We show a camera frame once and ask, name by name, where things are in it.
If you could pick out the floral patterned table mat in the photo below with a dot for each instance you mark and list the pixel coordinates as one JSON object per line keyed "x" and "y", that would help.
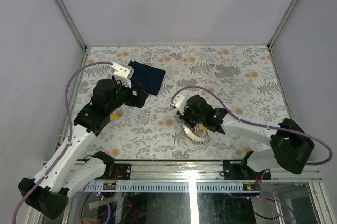
{"x": 243, "y": 77}

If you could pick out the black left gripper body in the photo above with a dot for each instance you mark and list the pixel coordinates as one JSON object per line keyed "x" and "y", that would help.
{"x": 126, "y": 95}

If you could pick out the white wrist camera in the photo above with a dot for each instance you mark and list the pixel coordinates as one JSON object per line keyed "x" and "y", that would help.
{"x": 179, "y": 102}
{"x": 123, "y": 74}

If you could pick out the aluminium front rail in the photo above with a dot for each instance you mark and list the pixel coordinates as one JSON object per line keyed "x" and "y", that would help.
{"x": 204, "y": 171}

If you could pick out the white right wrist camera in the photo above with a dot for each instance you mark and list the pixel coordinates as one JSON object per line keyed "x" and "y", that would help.
{"x": 179, "y": 102}

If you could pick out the metal keyring with yellow grip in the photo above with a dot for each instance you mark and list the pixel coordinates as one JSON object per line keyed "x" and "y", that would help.
{"x": 199, "y": 137}

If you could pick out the dark navy folded cloth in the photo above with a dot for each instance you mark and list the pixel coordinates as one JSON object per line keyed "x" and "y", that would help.
{"x": 151, "y": 78}

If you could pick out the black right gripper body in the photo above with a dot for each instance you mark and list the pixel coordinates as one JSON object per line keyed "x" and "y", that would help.
{"x": 189, "y": 116}

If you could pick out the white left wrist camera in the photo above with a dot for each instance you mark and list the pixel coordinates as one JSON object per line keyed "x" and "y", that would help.
{"x": 123, "y": 74}

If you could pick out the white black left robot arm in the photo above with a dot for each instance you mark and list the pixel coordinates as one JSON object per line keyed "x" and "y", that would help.
{"x": 51, "y": 188}

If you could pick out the key with yellow tag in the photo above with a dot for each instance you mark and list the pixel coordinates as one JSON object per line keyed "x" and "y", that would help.
{"x": 116, "y": 115}

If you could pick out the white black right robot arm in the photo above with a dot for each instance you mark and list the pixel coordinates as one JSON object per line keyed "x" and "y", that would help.
{"x": 288, "y": 148}

